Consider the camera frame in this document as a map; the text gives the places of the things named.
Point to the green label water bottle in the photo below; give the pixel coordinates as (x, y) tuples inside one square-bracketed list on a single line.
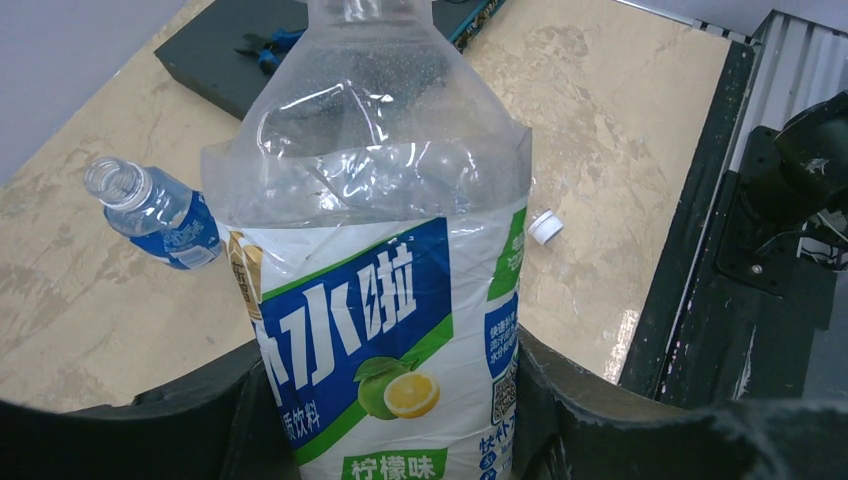
[(372, 206)]

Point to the blue label Pocari bottle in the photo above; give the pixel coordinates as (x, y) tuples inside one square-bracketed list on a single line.
[(157, 213)]

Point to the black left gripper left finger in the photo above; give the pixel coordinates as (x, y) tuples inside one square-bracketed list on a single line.
[(216, 422)]

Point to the dark network switch box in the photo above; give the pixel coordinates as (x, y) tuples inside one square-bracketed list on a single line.
[(230, 50)]

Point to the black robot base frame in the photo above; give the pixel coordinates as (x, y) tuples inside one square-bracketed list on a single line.
[(740, 309)]

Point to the blue handled pliers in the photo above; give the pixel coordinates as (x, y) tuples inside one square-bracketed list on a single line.
[(268, 51)]

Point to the blue white bottle cap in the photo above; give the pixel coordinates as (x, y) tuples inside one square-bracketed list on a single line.
[(545, 226)]

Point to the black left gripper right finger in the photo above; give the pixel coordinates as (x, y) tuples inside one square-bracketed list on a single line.
[(573, 424)]

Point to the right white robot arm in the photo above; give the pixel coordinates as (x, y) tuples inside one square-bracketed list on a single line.
[(801, 169)]

